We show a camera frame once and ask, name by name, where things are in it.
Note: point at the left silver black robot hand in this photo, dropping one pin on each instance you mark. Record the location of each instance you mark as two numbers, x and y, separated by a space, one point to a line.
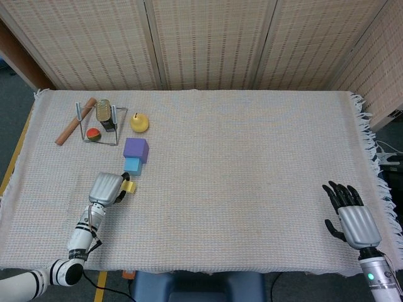
104 188

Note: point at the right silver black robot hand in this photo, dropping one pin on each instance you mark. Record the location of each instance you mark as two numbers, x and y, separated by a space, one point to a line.
362 228

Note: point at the small yellow cube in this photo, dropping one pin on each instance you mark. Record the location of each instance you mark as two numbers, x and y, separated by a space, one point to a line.
131 187

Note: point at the medium blue cube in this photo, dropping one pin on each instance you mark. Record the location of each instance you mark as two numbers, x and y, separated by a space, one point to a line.
132 166

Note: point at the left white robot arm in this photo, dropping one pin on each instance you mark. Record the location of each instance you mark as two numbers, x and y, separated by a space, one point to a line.
82 236

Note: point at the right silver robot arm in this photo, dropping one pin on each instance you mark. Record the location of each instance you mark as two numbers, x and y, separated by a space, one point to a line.
379 281

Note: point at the beige woven tablecloth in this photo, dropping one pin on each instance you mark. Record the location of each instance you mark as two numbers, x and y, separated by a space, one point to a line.
236 173

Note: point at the large purple cube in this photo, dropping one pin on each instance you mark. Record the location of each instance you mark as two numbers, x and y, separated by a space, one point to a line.
135 148

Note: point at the red green ball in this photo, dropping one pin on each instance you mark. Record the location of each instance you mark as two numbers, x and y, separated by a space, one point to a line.
94 135

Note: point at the black equipment box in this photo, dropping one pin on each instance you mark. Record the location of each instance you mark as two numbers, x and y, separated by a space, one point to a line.
395 179

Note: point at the wooden rolling pin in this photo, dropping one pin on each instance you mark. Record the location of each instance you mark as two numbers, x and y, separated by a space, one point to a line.
70 126

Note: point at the yellow pear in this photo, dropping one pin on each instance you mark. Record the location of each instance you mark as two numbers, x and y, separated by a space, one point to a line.
139 124

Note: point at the small orange object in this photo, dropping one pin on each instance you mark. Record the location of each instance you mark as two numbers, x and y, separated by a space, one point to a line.
128 274

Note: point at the yellow floor tape strip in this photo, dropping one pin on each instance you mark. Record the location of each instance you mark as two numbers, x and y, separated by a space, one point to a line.
9 170
101 283

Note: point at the blue padded seat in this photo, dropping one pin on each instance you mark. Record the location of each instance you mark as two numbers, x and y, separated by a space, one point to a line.
195 287

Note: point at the brown wooden board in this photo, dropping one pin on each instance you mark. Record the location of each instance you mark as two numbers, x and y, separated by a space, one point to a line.
19 56

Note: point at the woven bamboo folding screen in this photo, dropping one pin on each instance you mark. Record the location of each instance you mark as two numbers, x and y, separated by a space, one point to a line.
204 44

